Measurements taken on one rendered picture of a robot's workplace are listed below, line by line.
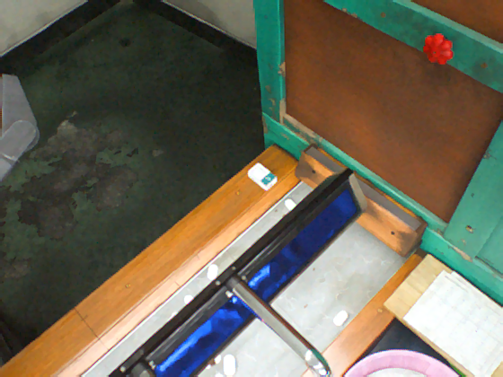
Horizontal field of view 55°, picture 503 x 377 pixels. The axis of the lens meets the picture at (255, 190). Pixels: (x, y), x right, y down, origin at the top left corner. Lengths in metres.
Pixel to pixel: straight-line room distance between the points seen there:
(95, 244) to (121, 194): 0.25
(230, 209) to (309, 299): 0.26
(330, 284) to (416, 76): 0.46
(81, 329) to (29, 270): 1.09
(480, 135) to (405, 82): 0.14
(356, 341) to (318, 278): 0.15
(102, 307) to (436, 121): 0.72
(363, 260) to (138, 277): 0.47
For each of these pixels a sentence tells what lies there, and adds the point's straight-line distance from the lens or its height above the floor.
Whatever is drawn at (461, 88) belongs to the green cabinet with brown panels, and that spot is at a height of 1.18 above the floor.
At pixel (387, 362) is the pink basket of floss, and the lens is 0.99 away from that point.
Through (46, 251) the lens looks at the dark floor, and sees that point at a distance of 2.13.
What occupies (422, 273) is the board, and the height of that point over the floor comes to 0.78.
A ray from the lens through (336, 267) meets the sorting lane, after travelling 1.05.
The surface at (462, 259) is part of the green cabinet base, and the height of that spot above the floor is 0.82.
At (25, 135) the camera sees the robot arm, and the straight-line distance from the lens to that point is 0.90.
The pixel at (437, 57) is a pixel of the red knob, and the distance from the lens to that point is 0.71.
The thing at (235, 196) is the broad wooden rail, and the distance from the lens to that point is 1.11.
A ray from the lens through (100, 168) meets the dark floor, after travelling 2.27.
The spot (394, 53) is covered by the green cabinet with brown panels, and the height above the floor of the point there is 1.18.
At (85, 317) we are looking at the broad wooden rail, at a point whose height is 0.76.
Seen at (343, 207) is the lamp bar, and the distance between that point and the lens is 0.72.
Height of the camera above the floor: 1.69
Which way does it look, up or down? 56 degrees down
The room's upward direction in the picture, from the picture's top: 7 degrees counter-clockwise
